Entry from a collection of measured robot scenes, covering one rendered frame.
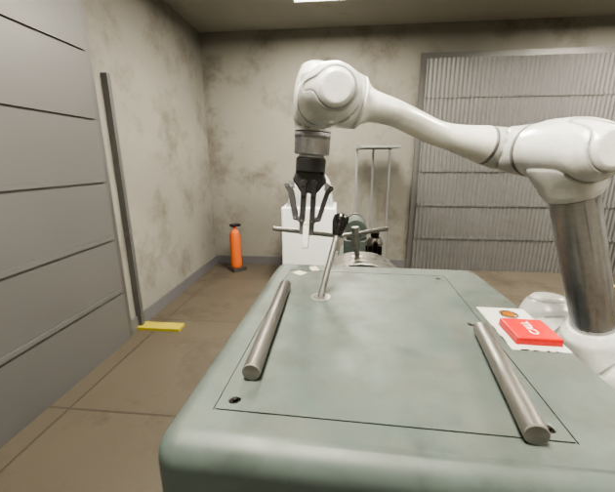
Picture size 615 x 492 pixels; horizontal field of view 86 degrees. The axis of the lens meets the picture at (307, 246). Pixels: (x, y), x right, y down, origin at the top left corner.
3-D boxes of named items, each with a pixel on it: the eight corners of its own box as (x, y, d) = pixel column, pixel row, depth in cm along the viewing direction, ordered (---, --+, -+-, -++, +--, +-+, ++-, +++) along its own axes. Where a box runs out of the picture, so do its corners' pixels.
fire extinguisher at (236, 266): (249, 266, 480) (247, 222, 463) (243, 272, 453) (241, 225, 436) (230, 266, 483) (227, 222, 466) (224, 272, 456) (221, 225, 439)
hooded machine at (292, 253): (335, 268, 468) (337, 170, 433) (334, 284, 411) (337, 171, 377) (287, 267, 475) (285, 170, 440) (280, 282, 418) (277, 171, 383)
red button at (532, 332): (562, 352, 45) (565, 339, 45) (515, 349, 46) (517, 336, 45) (538, 331, 51) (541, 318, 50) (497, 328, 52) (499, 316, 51)
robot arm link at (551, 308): (538, 339, 122) (549, 283, 117) (585, 369, 105) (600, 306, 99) (499, 343, 120) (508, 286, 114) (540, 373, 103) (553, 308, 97)
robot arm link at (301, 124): (289, 132, 86) (294, 128, 73) (292, 65, 82) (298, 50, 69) (329, 135, 87) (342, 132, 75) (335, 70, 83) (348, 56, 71)
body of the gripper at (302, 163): (329, 157, 86) (326, 193, 88) (297, 155, 87) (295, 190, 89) (327, 157, 79) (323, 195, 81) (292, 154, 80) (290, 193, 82)
